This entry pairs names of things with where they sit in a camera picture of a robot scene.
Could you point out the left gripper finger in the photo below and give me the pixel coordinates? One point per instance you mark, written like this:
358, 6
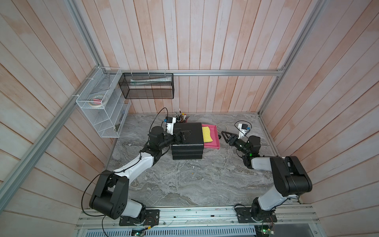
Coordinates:
185, 134
183, 141

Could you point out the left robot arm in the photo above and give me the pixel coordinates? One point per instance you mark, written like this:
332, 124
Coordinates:
110, 196

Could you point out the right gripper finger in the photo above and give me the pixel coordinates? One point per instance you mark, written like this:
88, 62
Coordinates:
226, 134
229, 139

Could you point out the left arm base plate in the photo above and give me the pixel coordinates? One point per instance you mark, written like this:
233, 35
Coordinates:
149, 217

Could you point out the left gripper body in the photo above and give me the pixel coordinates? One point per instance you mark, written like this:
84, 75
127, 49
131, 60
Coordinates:
173, 138

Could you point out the yellow sponge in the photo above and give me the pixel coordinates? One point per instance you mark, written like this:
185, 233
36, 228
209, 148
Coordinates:
207, 138

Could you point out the pink top drawer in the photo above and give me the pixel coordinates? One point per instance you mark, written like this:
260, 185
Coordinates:
214, 133

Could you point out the white wire wall shelf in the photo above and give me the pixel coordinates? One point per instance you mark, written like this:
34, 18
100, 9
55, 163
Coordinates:
109, 119

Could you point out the tape roll on shelf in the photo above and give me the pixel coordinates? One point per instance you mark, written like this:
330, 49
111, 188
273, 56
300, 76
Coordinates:
97, 101

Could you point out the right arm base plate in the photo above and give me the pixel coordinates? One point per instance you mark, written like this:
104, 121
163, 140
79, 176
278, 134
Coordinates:
245, 215

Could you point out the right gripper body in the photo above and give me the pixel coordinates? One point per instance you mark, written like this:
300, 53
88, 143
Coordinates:
239, 144

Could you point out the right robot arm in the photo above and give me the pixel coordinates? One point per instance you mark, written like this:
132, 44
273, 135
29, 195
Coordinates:
290, 179

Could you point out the black mesh wall basket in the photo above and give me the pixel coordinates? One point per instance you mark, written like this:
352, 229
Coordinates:
147, 85

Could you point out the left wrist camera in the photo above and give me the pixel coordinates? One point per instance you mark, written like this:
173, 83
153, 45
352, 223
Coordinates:
170, 121

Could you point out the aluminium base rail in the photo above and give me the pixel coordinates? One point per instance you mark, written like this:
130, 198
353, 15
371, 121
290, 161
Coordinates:
198, 221

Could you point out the black drawer cabinet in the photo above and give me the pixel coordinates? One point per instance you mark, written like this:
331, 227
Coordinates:
193, 145

